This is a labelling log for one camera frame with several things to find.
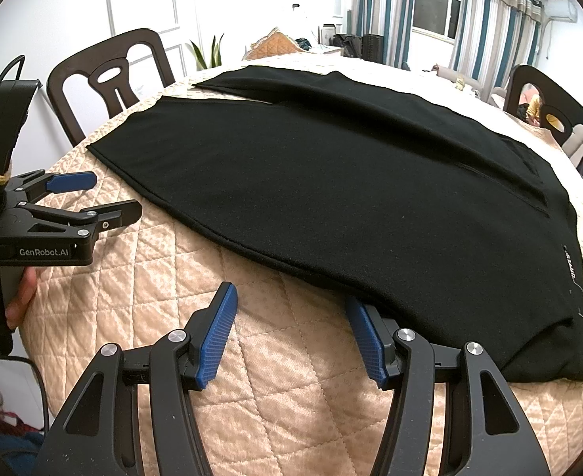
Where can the green potted plant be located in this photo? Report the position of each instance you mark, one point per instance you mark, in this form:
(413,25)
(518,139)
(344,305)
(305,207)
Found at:
(207,60)

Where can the black pants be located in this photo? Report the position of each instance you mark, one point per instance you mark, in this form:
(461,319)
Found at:
(445,226)

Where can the person's left hand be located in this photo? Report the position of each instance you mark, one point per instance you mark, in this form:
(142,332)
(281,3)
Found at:
(17,307)

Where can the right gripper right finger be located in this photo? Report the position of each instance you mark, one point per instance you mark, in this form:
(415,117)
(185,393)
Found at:
(486,430)

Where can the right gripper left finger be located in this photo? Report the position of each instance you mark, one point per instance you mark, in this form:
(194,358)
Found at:
(97,430)

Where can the striped curtain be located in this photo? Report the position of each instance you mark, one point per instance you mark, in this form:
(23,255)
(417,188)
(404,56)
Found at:
(391,19)
(493,36)

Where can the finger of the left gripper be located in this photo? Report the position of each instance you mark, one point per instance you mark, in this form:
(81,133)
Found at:
(33,186)
(103,215)

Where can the dark wooden chair right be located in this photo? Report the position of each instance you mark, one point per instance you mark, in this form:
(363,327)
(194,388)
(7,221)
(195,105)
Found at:
(559,111)

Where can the striped curtain left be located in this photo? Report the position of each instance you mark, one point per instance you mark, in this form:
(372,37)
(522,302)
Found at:
(391,19)

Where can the dark wooden chair left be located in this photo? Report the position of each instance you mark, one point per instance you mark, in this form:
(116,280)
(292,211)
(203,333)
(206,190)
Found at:
(107,71)

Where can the window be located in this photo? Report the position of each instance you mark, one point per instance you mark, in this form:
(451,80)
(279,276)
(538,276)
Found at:
(439,18)

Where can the white air conditioner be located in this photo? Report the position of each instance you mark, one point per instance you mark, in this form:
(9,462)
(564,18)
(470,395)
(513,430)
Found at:
(560,10)

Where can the striped curtain right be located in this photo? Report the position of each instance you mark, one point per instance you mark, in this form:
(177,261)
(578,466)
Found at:
(493,36)

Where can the dark wooden chair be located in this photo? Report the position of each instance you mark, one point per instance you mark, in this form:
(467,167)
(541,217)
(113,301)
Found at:
(559,111)
(107,71)

